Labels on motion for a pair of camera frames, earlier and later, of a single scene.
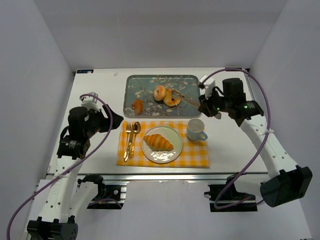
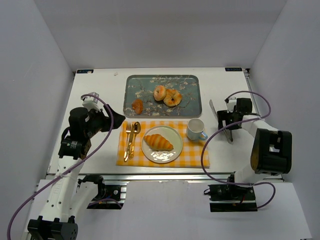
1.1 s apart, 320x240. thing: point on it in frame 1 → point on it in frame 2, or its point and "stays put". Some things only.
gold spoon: x=137 y=128 stays put
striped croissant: x=157 y=142 stays put
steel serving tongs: x=176 y=94 → x=228 y=132
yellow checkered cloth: x=194 y=153 stays put
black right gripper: x=204 y=105 → x=225 y=120
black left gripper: x=104 y=119 stays put
